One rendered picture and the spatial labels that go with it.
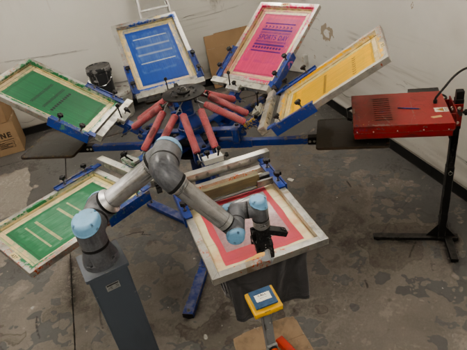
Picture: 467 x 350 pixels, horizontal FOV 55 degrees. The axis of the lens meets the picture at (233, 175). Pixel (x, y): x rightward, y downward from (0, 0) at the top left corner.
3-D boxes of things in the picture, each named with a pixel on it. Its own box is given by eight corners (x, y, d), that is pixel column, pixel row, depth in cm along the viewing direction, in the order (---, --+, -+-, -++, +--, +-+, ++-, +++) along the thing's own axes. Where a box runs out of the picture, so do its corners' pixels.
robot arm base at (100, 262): (88, 278, 184) (80, 260, 178) (80, 257, 195) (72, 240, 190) (123, 262, 189) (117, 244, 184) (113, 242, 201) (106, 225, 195)
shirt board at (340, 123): (383, 126, 317) (384, 116, 313) (389, 156, 285) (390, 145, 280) (202, 134, 349) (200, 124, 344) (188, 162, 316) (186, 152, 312)
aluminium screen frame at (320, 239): (329, 244, 215) (329, 237, 213) (213, 286, 204) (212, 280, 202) (265, 167, 280) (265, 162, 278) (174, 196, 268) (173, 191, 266)
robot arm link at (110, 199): (72, 219, 188) (163, 145, 168) (83, 198, 201) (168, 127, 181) (95, 236, 193) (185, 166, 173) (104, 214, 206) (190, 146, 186)
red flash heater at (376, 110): (445, 104, 303) (446, 87, 297) (459, 138, 266) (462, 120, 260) (351, 109, 318) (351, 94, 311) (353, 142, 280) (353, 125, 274)
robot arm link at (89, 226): (76, 253, 182) (64, 228, 175) (85, 232, 194) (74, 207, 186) (104, 251, 181) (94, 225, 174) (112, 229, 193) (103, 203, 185)
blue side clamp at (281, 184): (288, 194, 256) (287, 183, 252) (280, 196, 255) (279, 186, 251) (267, 169, 280) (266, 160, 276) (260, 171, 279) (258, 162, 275)
